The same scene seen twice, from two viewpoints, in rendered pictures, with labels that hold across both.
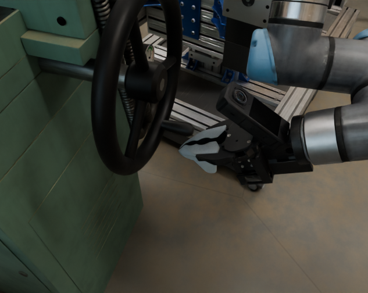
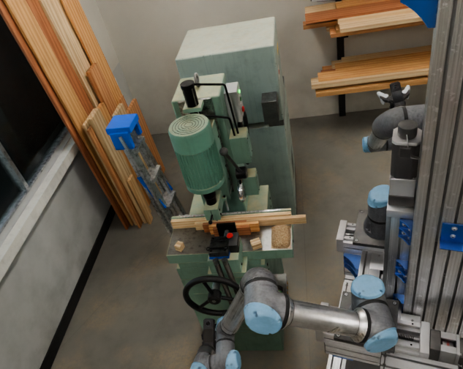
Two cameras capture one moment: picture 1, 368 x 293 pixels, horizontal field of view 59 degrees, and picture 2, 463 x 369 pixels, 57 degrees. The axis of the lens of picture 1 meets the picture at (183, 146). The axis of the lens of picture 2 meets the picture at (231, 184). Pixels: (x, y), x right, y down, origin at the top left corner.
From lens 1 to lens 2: 1.78 m
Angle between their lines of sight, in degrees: 59
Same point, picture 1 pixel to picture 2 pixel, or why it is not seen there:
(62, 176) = not seen: hidden behind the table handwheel
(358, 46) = (221, 347)
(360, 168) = not seen: outside the picture
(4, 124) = (196, 270)
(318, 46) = (219, 335)
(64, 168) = not seen: hidden behind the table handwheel
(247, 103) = (208, 326)
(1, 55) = (202, 258)
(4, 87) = (200, 264)
